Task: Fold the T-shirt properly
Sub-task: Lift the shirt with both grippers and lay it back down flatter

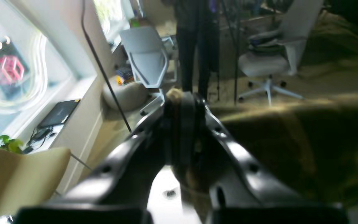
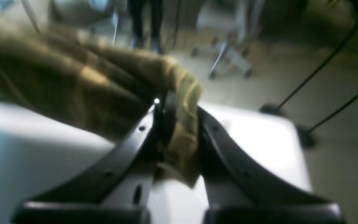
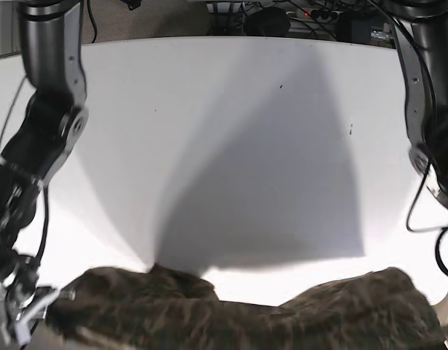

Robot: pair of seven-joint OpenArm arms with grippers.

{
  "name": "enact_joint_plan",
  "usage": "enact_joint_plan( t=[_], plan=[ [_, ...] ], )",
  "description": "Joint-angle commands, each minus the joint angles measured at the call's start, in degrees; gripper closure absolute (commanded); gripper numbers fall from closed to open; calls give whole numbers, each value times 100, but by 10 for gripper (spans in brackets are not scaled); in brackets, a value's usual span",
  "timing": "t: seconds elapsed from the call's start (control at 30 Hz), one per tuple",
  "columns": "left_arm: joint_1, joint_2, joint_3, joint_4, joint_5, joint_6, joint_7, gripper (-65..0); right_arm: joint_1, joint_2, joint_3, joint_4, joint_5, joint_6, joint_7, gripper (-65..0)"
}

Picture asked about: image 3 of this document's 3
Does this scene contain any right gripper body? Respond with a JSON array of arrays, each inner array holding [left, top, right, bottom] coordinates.
[[0, 287, 61, 345]]

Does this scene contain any camouflage brown green T-shirt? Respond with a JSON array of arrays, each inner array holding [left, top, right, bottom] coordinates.
[[46, 265, 446, 349]]

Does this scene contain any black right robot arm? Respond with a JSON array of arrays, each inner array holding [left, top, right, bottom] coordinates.
[[0, 1, 88, 346]]

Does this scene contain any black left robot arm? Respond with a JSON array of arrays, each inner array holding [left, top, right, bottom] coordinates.
[[371, 1, 448, 211]]

